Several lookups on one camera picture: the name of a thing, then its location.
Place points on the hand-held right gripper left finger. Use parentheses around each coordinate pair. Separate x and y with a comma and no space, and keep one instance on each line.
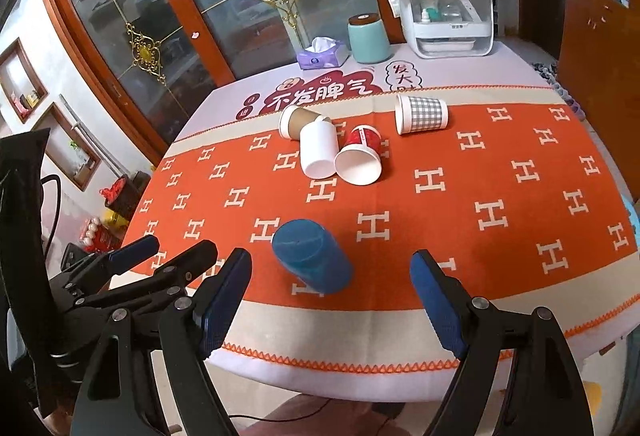
(220,311)

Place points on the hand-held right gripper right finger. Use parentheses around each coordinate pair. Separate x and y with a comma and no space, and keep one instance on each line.
(437,311)

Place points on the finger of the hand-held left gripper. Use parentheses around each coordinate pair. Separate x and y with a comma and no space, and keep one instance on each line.
(187,261)
(132,252)

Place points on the blue cup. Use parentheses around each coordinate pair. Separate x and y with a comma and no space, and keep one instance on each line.
(315,263)

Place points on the red paper cup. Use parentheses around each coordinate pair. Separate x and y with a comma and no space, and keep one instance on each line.
(361,160)

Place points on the white cup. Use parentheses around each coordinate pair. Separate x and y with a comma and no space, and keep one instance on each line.
(317,148)

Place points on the brown paper cup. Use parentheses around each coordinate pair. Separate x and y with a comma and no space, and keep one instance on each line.
(295,120)

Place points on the grey checked paper cup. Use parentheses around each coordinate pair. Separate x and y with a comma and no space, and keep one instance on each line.
(422,114)

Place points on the red gift box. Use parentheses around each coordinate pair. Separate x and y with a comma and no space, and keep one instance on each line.
(97,236)

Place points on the black bucket with red decoration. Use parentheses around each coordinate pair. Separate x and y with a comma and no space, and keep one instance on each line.
(122,193)

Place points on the orange patterned tablecloth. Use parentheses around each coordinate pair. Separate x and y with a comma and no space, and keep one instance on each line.
(450,226)

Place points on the purple tissue box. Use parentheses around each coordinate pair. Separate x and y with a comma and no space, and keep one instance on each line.
(322,56)

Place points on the teal canister with brown lid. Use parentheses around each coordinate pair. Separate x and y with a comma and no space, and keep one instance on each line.
(369,40)

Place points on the wooden cabinet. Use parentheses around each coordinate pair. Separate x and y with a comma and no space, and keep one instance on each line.
(600,80)

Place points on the white countertop appliance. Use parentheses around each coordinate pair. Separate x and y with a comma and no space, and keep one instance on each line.
(447,28)

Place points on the wooden wall niche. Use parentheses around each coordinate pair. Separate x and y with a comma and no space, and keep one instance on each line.
(22,80)
(70,148)

